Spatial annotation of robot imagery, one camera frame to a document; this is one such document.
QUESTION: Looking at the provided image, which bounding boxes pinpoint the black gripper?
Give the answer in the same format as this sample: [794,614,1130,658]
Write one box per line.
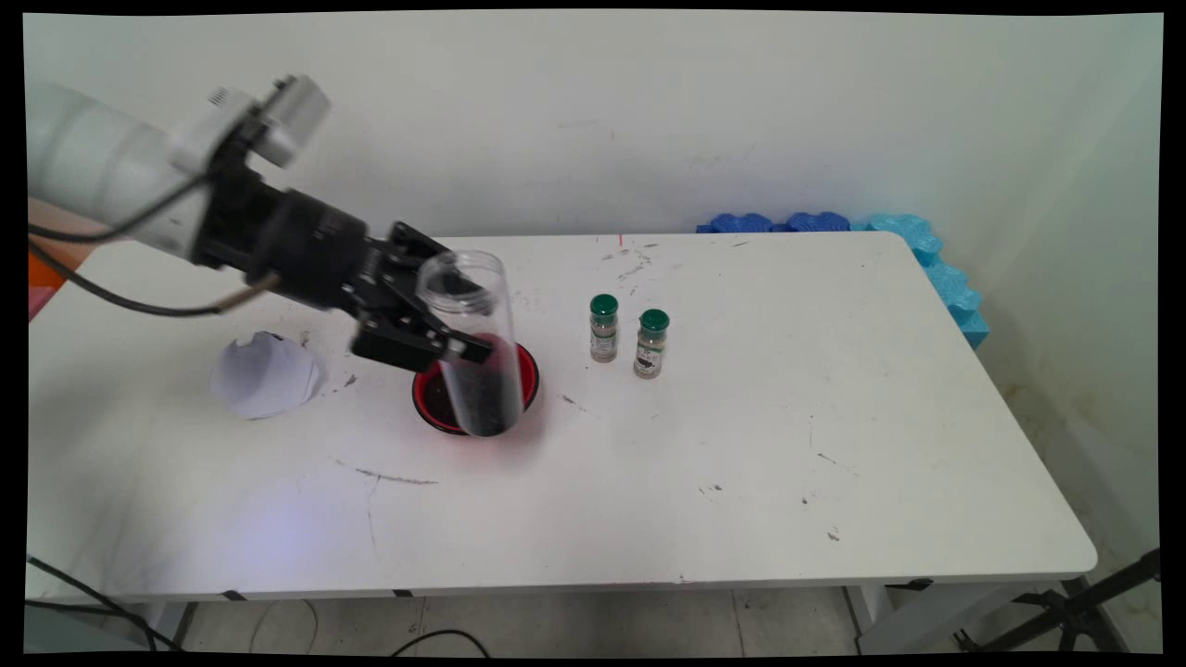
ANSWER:
[190,139,494,374]

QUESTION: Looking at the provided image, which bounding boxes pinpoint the clear plastic jar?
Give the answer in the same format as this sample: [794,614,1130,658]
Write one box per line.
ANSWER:
[416,249,524,438]

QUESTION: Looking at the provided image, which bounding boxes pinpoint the black seeds heap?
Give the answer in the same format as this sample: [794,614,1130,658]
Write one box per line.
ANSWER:
[424,366,464,429]

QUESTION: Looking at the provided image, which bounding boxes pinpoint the red bowl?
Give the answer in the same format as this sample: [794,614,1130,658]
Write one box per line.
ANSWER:
[411,334,541,437]

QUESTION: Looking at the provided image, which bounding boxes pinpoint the white paper funnel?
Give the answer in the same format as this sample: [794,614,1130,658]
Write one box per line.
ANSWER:
[209,331,322,421]

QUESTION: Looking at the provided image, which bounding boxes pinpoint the green-capped spice bottle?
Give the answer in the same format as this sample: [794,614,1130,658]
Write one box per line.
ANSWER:
[634,308,671,380]
[589,294,620,363]

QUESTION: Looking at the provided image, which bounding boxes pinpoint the orange box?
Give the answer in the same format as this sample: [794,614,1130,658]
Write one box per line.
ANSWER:
[28,250,70,290]

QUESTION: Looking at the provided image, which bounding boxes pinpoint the light blue foam mat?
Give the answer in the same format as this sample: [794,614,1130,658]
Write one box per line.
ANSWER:
[851,213,990,351]

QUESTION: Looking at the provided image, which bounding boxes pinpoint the black tripod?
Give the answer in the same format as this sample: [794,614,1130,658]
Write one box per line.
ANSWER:
[954,548,1161,653]

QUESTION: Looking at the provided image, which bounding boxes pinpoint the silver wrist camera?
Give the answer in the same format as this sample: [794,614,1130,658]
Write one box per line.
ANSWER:
[259,74,333,170]

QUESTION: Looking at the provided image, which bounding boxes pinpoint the black cable with tan sleeve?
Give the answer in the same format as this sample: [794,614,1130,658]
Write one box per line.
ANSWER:
[28,243,281,318]

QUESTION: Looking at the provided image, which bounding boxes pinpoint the black looped floor cable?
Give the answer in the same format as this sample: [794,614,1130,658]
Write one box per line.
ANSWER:
[389,630,492,659]

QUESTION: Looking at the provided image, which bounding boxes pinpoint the white table leg frame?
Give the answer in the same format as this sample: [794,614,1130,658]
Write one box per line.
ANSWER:
[845,582,1020,655]

